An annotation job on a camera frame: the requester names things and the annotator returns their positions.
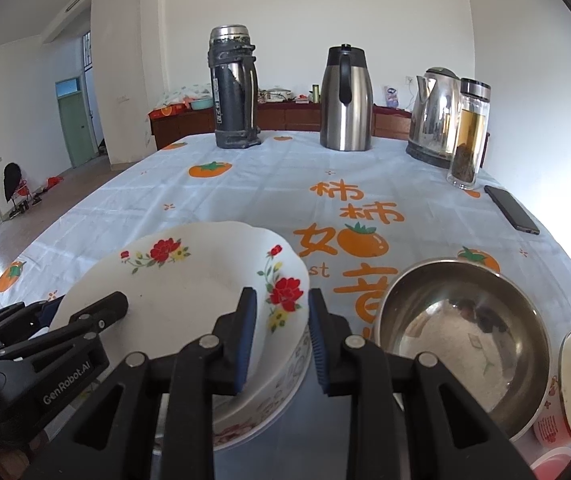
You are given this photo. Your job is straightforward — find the green door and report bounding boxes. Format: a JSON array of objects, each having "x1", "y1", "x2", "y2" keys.
[{"x1": 56, "y1": 79, "x2": 97, "y2": 168}]

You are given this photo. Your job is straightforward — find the black draped chair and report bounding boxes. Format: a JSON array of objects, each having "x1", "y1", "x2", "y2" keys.
[{"x1": 4, "y1": 162, "x2": 31, "y2": 216}]

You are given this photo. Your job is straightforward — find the black smartphone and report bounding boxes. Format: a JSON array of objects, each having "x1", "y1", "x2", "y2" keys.
[{"x1": 484, "y1": 185, "x2": 540, "y2": 236}]

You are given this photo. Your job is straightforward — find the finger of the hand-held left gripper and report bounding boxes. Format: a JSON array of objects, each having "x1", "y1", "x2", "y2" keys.
[
  {"x1": 0, "y1": 296, "x2": 66, "y2": 341},
  {"x1": 0, "y1": 291, "x2": 130, "y2": 359}
]

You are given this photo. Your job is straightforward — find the stainless steel thermal carafe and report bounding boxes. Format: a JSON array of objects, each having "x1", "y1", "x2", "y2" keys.
[{"x1": 320, "y1": 44, "x2": 375, "y2": 152}]

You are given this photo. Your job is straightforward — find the large dark thermos flask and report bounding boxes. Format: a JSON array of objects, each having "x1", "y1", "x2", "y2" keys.
[{"x1": 208, "y1": 24, "x2": 262, "y2": 150}]

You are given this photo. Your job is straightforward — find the stainless steel bowl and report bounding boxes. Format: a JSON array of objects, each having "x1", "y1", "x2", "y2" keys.
[{"x1": 373, "y1": 258, "x2": 552, "y2": 443}]

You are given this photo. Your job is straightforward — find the brown wooden sideboard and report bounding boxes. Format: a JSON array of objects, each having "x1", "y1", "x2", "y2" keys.
[{"x1": 148, "y1": 97, "x2": 491, "y2": 151}]

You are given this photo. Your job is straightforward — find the persimmon print tablecloth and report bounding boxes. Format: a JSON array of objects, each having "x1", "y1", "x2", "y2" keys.
[{"x1": 0, "y1": 132, "x2": 571, "y2": 480}]

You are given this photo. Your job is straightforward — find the glass tea bottle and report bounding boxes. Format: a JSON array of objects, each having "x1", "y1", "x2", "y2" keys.
[{"x1": 447, "y1": 78, "x2": 492, "y2": 191}]

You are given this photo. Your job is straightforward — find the white plate with pink flowers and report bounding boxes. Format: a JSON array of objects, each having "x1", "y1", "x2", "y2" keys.
[{"x1": 212, "y1": 325, "x2": 313, "y2": 453}]

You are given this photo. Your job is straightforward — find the white plate with red flowers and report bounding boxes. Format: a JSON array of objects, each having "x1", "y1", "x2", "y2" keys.
[{"x1": 49, "y1": 221, "x2": 311, "y2": 428}]

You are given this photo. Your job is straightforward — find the stainless steel electric kettle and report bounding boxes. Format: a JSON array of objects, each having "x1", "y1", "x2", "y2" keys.
[{"x1": 406, "y1": 66, "x2": 466, "y2": 170}]

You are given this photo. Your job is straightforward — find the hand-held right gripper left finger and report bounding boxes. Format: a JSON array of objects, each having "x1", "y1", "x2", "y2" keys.
[{"x1": 30, "y1": 287, "x2": 257, "y2": 480}]

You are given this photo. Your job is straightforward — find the red plastic bowl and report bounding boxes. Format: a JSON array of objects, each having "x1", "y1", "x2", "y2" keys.
[{"x1": 530, "y1": 447, "x2": 571, "y2": 480}]

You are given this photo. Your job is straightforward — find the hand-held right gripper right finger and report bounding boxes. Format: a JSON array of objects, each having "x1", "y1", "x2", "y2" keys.
[{"x1": 308, "y1": 287, "x2": 536, "y2": 480}]

